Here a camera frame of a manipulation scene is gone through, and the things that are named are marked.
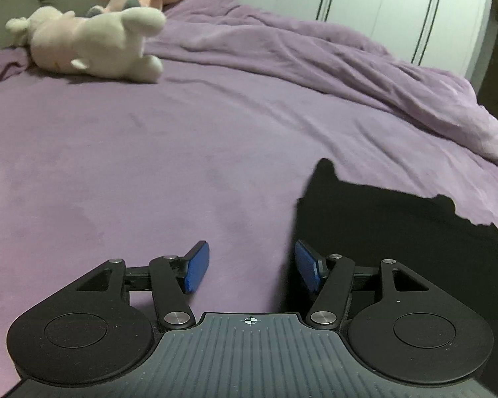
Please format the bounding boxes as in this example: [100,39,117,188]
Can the black garment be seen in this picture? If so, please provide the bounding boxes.
[291,158,498,394]

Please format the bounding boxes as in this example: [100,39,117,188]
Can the purple bed cover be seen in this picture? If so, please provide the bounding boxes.
[0,0,498,396]

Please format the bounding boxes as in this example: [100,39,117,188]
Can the white plush toy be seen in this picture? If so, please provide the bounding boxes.
[5,6,166,84]

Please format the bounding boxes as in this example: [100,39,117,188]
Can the white wardrobe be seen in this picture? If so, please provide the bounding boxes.
[239,0,492,77]

